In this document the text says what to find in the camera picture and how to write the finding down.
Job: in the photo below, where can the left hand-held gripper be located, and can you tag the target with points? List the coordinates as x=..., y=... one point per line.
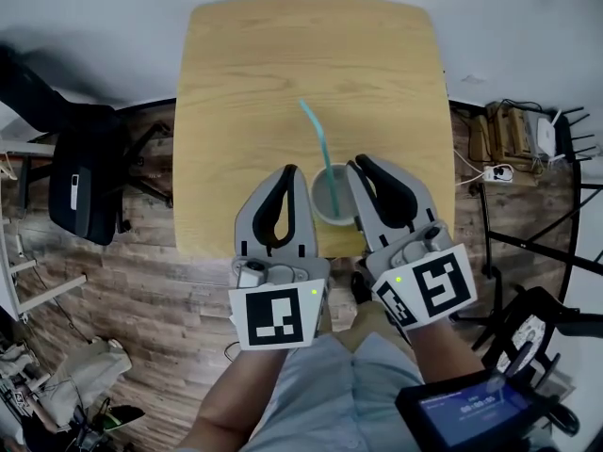
x=273, y=318

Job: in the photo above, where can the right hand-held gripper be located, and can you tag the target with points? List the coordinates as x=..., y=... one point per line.
x=438, y=285

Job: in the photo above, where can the white mug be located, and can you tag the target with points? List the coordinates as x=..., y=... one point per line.
x=322, y=200

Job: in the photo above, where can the teal straw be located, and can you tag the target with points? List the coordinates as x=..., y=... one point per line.
x=325, y=151

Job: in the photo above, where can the person's left forearm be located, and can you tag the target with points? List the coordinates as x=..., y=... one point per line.
x=235, y=403

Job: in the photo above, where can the person's right forearm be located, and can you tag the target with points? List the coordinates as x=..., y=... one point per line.
x=447, y=351

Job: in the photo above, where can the person's black shoe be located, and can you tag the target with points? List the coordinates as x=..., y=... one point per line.
x=360, y=287

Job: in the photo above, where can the person's tan trousers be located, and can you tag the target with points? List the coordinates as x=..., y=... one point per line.
x=372, y=320

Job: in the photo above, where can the white power strip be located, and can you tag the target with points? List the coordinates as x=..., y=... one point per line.
x=498, y=173

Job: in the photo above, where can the brown cardboard box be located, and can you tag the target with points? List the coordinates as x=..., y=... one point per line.
x=509, y=130

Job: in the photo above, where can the black tripod stand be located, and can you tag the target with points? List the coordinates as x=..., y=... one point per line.
x=532, y=245

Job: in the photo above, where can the white router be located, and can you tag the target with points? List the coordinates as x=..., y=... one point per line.
x=549, y=134

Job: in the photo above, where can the person's light blue shirt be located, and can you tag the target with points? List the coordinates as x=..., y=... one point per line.
x=330, y=403

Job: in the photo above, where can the patterned seat cushion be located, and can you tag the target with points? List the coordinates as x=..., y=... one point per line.
x=527, y=339

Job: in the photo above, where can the black office chair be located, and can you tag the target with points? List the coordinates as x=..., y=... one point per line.
x=85, y=182

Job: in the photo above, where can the black router with antennas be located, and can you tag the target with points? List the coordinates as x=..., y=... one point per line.
x=577, y=134

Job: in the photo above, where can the black tablet with screen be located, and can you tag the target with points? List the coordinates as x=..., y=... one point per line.
x=471, y=412

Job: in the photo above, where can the grey cloth pile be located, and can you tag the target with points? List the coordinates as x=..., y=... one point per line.
x=89, y=370

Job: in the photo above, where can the green and black device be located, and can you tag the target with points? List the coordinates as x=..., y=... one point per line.
x=118, y=417

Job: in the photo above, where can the white desk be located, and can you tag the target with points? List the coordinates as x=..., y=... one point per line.
x=14, y=271

